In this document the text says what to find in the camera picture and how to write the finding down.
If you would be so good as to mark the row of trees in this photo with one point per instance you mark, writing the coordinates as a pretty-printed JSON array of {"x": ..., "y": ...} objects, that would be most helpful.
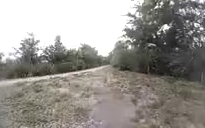
[
  {"x": 56, "y": 56},
  {"x": 163, "y": 36}
]

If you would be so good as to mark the dry grass verge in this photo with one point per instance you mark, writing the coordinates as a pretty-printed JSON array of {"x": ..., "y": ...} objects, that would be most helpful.
[
  {"x": 170, "y": 100},
  {"x": 50, "y": 100}
]

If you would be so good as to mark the grey dirt path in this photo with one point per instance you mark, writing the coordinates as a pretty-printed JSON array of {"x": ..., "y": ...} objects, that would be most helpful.
[{"x": 111, "y": 110}]

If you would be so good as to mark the pale gravel road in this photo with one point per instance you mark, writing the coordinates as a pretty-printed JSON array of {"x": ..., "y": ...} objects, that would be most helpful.
[{"x": 30, "y": 79}]

